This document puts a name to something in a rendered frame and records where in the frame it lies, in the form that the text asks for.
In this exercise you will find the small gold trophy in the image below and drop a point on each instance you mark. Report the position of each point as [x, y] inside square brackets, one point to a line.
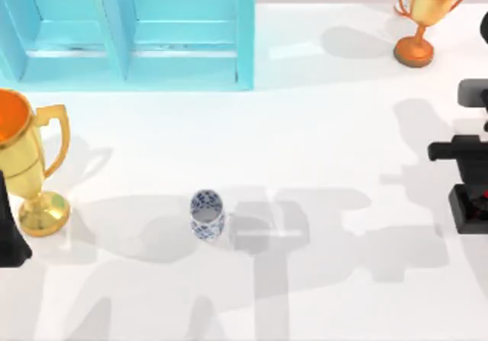
[427, 9]

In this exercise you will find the large gold trophy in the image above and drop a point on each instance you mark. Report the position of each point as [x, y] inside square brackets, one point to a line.
[23, 165]

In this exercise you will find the light blue rack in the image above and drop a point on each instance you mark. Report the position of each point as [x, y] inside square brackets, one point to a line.
[183, 32]

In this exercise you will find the grey rounded box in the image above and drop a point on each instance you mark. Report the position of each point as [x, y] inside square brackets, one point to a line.
[470, 94]

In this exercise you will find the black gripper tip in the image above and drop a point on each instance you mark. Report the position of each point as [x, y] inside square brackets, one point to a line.
[9, 238]

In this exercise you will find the blue and white cup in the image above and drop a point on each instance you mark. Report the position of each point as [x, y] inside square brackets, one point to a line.
[206, 228]

